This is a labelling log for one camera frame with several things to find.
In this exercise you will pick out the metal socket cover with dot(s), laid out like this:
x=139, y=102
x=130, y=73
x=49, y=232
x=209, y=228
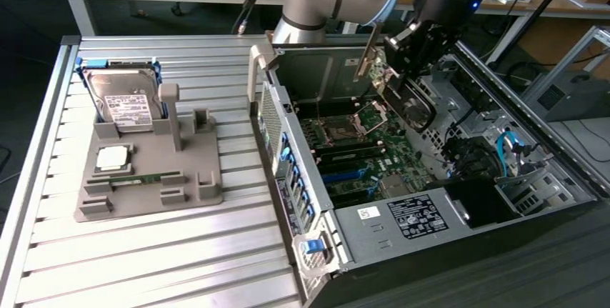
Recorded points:
x=372, y=115

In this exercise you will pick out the green motherboard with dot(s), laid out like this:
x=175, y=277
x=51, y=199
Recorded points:
x=405, y=158

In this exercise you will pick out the blue expansion slot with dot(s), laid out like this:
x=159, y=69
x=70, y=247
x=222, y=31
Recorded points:
x=344, y=176

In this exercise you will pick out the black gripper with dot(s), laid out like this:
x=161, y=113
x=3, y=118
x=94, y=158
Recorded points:
x=429, y=47

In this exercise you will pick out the silver CPU chip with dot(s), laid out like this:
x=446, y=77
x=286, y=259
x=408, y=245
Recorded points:
x=113, y=159

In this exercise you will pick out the blue case latch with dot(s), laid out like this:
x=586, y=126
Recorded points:
x=312, y=246

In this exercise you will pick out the metal disk bay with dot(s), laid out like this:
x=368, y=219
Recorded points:
x=453, y=108

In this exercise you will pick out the black RAM stick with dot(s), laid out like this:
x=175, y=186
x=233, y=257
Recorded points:
x=348, y=156

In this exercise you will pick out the CPU socket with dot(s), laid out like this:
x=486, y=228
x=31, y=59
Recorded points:
x=341, y=131

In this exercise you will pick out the hard disk in blue carrier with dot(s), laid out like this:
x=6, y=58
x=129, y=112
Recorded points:
x=125, y=104

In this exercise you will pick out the grey power supply unit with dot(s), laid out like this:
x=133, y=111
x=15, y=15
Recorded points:
x=381, y=229

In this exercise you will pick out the grey parts rack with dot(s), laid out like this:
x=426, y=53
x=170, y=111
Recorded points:
x=158, y=158

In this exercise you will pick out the grey chipset heatsink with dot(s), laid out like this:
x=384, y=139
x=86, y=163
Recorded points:
x=396, y=186

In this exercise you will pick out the open PC case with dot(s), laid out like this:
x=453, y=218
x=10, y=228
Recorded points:
x=453, y=279

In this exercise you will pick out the green RAM stick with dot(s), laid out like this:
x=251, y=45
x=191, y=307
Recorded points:
x=135, y=179

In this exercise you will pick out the aluminium profile frame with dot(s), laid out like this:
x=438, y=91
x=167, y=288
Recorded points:
x=590, y=41

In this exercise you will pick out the grey equipment cabinet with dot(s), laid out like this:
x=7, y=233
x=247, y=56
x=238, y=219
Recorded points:
x=572, y=97

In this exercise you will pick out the black stand pole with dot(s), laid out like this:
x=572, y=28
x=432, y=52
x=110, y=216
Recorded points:
x=548, y=4

